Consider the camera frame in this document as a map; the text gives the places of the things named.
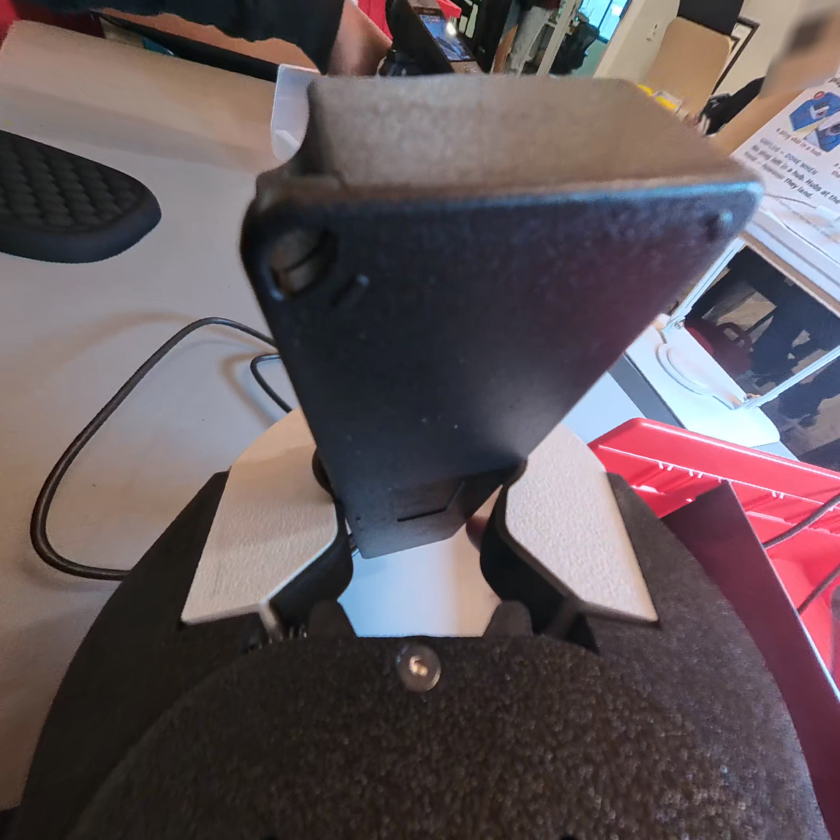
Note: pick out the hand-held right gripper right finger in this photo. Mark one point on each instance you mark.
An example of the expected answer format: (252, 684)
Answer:
(571, 525)

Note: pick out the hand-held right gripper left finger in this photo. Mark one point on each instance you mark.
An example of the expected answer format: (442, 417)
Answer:
(262, 525)

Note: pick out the red plastic bin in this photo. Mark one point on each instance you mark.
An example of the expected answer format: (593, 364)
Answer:
(656, 453)

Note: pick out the black multi-port usb hub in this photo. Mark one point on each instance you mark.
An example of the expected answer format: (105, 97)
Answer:
(459, 295)

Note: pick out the person's left hand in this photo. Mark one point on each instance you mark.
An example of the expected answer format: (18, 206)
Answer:
(361, 43)

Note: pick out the black bin divider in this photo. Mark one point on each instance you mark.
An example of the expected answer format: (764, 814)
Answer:
(722, 558)

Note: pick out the instruction sheet on stand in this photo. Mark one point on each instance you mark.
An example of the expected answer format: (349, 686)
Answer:
(695, 367)

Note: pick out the cardboard sheet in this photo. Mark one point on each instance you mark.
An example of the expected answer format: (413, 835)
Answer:
(689, 59)

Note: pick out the black textured pad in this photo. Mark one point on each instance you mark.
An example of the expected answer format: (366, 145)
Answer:
(65, 203)

